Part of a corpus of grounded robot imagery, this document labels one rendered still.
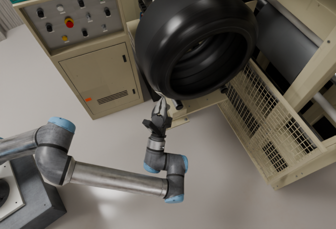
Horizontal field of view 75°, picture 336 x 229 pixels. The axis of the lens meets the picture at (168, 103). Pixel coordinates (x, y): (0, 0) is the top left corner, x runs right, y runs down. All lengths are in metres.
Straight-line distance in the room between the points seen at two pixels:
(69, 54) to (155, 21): 0.87
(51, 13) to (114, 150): 1.23
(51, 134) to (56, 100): 1.64
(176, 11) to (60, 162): 0.72
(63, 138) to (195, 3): 0.73
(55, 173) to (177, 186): 0.52
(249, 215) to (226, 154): 0.50
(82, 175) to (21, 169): 0.76
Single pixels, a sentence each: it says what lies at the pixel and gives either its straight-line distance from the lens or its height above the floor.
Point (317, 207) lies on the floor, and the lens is 2.24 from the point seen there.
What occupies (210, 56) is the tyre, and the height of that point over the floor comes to 0.96.
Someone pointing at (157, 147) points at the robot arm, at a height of 0.92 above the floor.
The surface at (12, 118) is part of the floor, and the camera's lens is 2.74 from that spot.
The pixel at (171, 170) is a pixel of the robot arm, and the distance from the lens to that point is 1.12.
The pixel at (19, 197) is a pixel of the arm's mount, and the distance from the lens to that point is 1.59.
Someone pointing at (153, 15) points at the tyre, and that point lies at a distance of 0.94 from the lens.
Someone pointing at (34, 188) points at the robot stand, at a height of 0.60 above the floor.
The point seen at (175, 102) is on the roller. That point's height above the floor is 0.92.
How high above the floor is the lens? 1.93
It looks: 58 degrees down
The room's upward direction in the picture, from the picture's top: 3 degrees counter-clockwise
